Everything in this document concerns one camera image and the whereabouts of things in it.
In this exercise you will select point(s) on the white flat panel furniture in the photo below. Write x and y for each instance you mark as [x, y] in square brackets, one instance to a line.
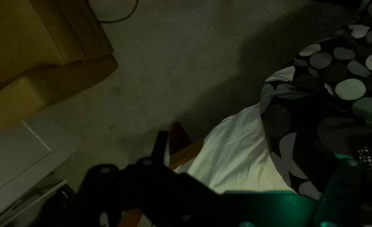
[8, 159]

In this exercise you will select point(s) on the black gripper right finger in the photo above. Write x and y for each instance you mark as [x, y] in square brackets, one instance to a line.
[340, 193]

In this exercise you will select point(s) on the yellow upholstered armchair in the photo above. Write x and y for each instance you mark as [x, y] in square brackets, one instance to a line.
[34, 50]

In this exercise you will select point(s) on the black polka-dot blanket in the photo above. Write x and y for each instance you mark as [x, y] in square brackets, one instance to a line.
[344, 88]

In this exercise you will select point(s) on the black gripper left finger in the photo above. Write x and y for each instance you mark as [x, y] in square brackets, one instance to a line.
[160, 193]

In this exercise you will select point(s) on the white bed sheet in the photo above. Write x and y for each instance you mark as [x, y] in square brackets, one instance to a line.
[235, 155]

